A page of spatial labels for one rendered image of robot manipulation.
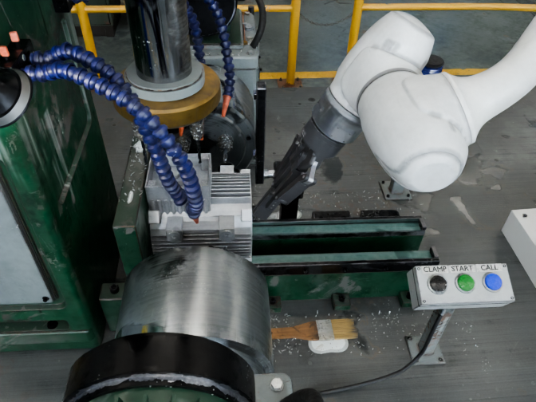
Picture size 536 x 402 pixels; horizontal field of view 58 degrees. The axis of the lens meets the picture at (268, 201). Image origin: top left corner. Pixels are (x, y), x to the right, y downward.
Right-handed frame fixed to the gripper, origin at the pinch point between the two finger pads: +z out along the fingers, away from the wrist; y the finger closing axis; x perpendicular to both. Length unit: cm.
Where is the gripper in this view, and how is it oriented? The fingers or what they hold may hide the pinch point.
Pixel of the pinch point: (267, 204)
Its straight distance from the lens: 93.6
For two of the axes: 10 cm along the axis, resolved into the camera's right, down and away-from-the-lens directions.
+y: 0.6, 6.9, -7.2
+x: 8.5, 3.4, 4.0
